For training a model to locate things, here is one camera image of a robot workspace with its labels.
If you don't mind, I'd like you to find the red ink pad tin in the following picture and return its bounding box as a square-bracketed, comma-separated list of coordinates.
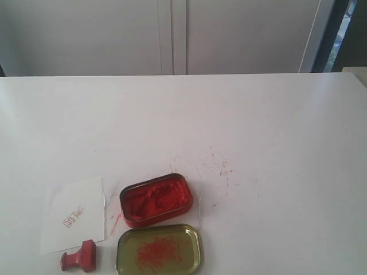
[119, 173, 194, 229]

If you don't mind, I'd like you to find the red plastic stamp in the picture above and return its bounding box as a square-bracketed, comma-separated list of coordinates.
[60, 239, 97, 273]

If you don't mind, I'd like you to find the gold tin lid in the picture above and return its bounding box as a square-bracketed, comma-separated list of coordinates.
[116, 224, 201, 274]

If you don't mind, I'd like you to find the white paper sheet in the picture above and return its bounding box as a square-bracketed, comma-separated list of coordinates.
[40, 176, 106, 255]

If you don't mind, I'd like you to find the white cabinet with doors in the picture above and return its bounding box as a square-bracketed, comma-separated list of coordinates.
[1, 1, 333, 76]

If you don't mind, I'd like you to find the beige box at right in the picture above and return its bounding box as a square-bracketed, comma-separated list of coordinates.
[342, 66, 367, 86]

